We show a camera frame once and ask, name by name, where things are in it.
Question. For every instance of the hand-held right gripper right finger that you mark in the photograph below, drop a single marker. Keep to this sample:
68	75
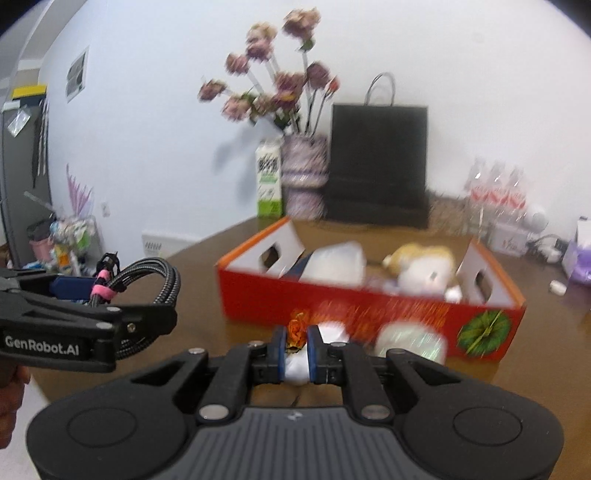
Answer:
315	355

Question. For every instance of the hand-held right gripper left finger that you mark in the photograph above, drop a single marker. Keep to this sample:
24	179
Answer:
277	355

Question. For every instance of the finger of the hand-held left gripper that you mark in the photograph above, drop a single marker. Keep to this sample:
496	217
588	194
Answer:
71	288
143	321

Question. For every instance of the white packet with orange ribbon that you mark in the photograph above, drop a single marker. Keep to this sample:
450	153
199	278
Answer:
296	364

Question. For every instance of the red cardboard box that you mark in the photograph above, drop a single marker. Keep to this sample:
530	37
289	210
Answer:
277	300

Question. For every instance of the iridescent plastic bag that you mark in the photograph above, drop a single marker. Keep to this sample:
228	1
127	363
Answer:
411	341

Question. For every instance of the yellow white plush toy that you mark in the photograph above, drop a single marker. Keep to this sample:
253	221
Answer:
425	272

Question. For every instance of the wooden desktop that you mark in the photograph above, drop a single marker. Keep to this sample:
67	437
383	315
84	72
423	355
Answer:
194	295

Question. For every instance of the person's left hand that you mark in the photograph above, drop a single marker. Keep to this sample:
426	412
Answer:
11	401

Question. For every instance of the cluttered storage rack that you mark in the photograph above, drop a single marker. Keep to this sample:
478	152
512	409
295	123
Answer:
69	244

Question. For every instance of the grey cabinet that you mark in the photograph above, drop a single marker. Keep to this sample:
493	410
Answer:
23	184

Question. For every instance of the white green milk carton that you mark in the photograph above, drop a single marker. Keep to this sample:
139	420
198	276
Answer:
268	184

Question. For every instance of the purple mottled vase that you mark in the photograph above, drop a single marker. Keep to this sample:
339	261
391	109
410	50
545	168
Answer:
304	175

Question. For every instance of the clear snack container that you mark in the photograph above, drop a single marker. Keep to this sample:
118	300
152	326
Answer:
448	214

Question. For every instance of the black paper bag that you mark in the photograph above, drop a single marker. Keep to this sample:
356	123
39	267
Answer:
378	161

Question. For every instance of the white bottle cap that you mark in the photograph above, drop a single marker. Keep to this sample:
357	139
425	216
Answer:
557	287

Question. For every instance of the dried pink flowers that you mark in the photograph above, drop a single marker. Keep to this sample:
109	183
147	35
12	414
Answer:
272	87

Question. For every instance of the purple tissue pack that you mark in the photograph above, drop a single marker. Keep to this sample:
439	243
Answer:
579	258

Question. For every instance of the small wall outlet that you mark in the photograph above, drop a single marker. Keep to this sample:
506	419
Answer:
105	208

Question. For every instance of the purple wall decoration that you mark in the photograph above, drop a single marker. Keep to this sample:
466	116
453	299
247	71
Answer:
79	194

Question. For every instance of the wall poster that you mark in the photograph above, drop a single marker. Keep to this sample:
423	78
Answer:
77	74

